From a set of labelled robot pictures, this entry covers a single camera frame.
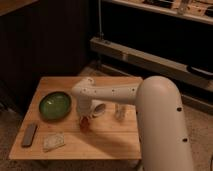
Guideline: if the vertical metal pole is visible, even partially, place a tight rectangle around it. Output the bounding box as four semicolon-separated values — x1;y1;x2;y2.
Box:
98;0;103;40

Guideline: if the red pepper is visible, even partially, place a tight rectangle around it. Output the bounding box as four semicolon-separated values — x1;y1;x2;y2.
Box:
79;117;90;132

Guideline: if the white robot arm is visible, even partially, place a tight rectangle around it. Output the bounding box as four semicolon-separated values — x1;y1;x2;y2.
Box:
71;76;194;171

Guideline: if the dark grey rectangular block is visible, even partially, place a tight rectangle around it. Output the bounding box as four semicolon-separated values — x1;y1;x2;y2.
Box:
21;123;37;147

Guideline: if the metal shelf rail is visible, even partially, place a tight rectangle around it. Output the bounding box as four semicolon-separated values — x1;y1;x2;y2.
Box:
90;37;213;92

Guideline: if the wooden table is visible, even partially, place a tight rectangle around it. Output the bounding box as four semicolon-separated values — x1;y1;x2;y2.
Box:
9;77;141;160

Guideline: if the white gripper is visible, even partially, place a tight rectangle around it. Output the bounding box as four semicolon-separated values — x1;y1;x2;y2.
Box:
76;100;106;117

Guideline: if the green ceramic bowl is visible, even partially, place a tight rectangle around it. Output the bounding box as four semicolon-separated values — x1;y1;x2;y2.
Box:
39;91;72;120

